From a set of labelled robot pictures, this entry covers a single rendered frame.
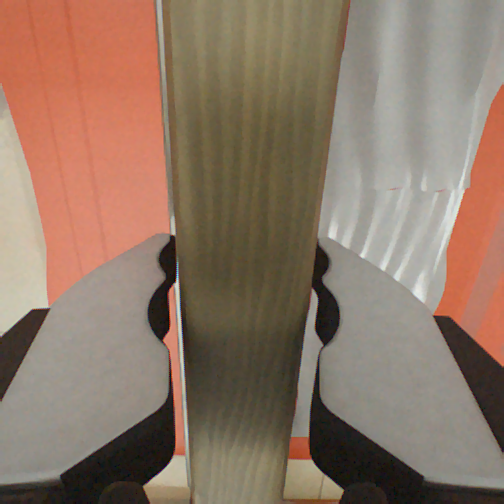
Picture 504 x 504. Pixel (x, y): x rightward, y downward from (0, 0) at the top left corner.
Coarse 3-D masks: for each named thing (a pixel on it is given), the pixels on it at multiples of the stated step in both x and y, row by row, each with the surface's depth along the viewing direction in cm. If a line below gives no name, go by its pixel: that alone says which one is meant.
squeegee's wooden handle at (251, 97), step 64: (192, 0) 6; (256, 0) 6; (320, 0) 6; (192, 64) 6; (256, 64) 6; (320, 64) 6; (192, 128) 7; (256, 128) 7; (320, 128) 7; (192, 192) 7; (256, 192) 7; (320, 192) 8; (192, 256) 8; (256, 256) 8; (192, 320) 9; (256, 320) 9; (192, 384) 10; (256, 384) 10; (192, 448) 11; (256, 448) 11
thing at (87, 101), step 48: (0, 0) 14; (48, 0) 14; (96, 0) 15; (144, 0) 15; (0, 48) 15; (48, 48) 15; (96, 48) 15; (144, 48) 15; (48, 96) 16; (96, 96) 16; (144, 96) 16; (48, 144) 17; (96, 144) 17; (144, 144) 17; (480, 144) 17
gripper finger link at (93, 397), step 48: (96, 288) 9; (144, 288) 9; (48, 336) 8; (96, 336) 8; (144, 336) 8; (48, 384) 6; (96, 384) 7; (144, 384) 7; (0, 432) 6; (48, 432) 6; (96, 432) 6; (144, 432) 6; (0, 480) 5; (48, 480) 5; (96, 480) 6; (144, 480) 7
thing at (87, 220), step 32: (64, 192) 18; (96, 192) 18; (128, 192) 18; (160, 192) 18; (480, 192) 18; (64, 224) 19; (96, 224) 19; (128, 224) 19; (160, 224) 19; (480, 224) 19; (64, 256) 20; (96, 256) 20; (448, 256) 20; (64, 288) 21; (448, 288) 21
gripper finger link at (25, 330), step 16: (32, 320) 8; (16, 336) 8; (32, 336) 8; (0, 352) 7; (16, 352) 7; (0, 368) 7; (16, 368) 7; (0, 384) 6; (0, 400) 6; (0, 496) 5; (16, 496) 5; (32, 496) 5; (48, 496) 5
